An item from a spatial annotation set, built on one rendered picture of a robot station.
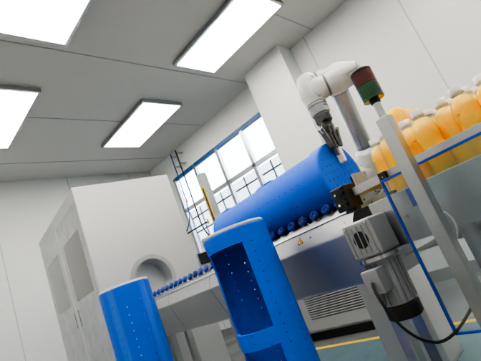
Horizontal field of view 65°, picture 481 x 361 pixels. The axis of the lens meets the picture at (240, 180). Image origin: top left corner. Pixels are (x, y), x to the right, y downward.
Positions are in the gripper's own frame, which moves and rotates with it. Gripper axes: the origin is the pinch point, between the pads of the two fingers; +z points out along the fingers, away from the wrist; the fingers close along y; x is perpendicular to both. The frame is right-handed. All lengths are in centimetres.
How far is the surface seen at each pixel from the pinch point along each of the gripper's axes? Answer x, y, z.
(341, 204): -9.0, -26.8, 22.3
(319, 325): 189, 134, 101
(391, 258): -22, -34, 45
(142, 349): 115, -65, 48
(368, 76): -46, -40, -6
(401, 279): -22, -34, 52
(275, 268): 26, -37, 35
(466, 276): -44, -40, 54
